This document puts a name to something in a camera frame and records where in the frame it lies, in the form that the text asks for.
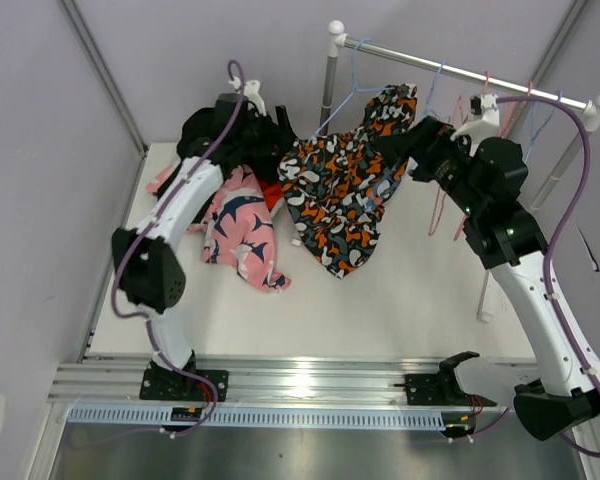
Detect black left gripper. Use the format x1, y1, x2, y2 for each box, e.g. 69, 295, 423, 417
236, 106, 298, 157

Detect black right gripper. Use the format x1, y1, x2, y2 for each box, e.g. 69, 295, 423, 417
374, 116, 484, 217

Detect orange shorts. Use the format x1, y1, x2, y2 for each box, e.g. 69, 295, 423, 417
259, 180, 284, 217

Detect black shorts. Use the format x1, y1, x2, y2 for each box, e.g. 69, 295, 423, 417
175, 105, 294, 221

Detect blue wire hanger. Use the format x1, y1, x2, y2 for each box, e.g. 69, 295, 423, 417
310, 37, 388, 139
523, 102, 556, 164
422, 60, 451, 126

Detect camouflage patterned shorts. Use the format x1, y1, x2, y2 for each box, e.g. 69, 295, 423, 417
278, 84, 418, 279

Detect pink patterned shorts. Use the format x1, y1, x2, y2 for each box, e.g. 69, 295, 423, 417
139, 157, 291, 292

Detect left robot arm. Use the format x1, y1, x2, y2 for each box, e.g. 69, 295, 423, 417
111, 93, 296, 403

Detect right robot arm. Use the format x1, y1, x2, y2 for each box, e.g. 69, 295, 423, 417
373, 117, 600, 441

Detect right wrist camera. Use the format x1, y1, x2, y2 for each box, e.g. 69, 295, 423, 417
451, 93, 500, 144

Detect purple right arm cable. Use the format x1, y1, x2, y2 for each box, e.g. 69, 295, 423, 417
494, 97, 600, 459

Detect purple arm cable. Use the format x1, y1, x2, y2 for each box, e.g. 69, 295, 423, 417
494, 97, 600, 459
110, 59, 246, 446

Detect silver clothes rack rail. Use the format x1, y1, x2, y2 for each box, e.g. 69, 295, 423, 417
292, 19, 600, 324

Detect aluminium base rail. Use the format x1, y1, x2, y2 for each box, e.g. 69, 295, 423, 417
47, 355, 440, 408

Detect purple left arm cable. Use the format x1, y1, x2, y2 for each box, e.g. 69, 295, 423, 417
110, 59, 246, 446

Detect white cable duct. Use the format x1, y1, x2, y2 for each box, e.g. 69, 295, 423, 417
68, 404, 475, 431

